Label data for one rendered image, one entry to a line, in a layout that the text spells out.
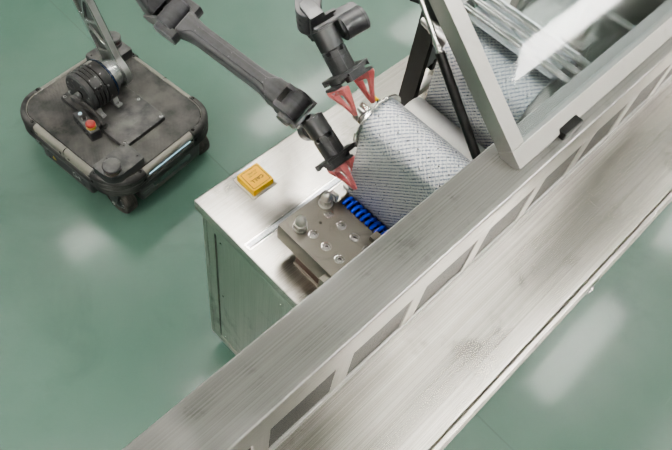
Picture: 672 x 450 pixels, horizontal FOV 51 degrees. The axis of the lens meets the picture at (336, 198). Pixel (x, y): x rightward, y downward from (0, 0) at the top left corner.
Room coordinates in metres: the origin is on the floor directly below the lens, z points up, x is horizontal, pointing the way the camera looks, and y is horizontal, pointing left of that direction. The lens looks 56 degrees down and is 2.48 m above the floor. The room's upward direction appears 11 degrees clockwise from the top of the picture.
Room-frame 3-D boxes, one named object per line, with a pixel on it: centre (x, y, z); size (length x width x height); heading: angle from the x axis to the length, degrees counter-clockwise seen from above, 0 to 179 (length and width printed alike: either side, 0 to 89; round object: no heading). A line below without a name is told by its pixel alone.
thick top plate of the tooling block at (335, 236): (0.82, -0.09, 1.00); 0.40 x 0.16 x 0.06; 54
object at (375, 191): (0.95, -0.12, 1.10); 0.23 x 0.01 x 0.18; 54
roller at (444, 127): (1.09, -0.23, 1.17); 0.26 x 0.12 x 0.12; 54
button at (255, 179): (1.07, 0.22, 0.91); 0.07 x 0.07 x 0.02; 54
